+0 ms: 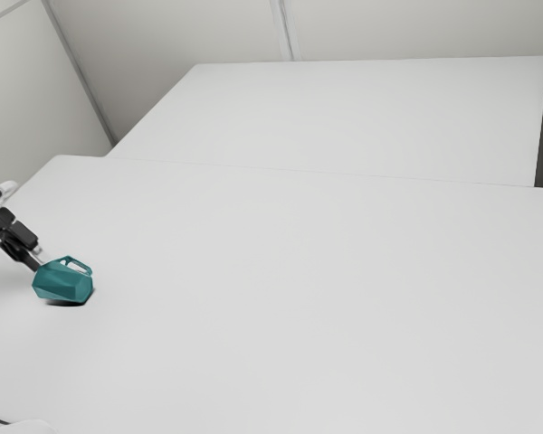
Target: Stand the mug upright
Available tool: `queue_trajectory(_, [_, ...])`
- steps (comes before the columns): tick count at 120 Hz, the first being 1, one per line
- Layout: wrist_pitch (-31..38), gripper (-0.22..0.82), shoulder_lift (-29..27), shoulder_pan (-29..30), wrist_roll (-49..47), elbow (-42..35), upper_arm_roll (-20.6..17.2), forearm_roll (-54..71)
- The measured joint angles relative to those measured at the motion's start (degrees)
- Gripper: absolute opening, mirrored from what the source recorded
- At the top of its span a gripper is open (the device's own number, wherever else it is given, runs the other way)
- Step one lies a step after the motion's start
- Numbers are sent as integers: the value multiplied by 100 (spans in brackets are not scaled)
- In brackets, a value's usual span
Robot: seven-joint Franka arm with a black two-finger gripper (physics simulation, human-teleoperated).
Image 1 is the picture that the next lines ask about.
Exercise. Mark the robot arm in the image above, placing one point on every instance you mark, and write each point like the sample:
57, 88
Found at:
3, 188

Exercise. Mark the teal faceted mug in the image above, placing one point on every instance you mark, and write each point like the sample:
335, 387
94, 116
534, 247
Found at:
63, 284

